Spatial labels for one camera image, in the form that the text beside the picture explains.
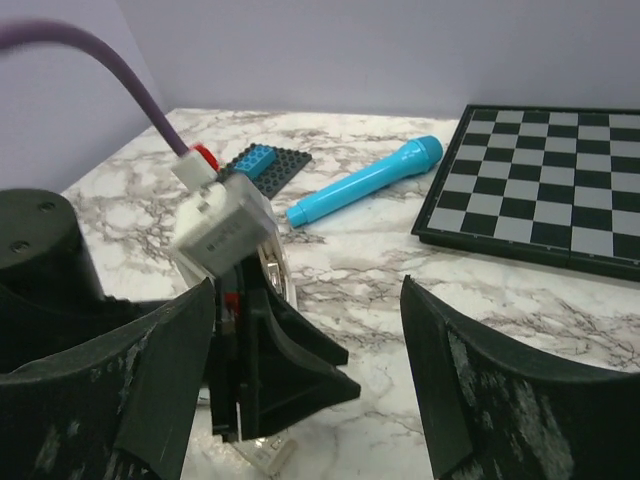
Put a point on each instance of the dark grey lego baseplate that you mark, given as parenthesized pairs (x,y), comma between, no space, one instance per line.
(288,164)

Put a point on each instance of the blue marker pen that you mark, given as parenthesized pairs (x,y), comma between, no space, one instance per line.
(415,157)

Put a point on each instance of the white stapler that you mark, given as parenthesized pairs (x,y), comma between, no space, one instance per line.
(267,455)

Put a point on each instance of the blue lego brick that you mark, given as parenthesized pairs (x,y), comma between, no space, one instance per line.
(255,161)

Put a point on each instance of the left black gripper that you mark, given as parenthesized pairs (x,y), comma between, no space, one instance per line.
(261,382)

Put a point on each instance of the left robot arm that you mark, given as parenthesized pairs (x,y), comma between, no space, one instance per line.
(51,298)

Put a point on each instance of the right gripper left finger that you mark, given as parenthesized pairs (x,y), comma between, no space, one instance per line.
(118,406)

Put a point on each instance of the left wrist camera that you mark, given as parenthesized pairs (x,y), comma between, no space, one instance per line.
(219,223)

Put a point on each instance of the black white chessboard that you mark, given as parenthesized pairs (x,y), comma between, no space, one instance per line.
(550,186)

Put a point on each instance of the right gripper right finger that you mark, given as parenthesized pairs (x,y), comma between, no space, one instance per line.
(495,408)

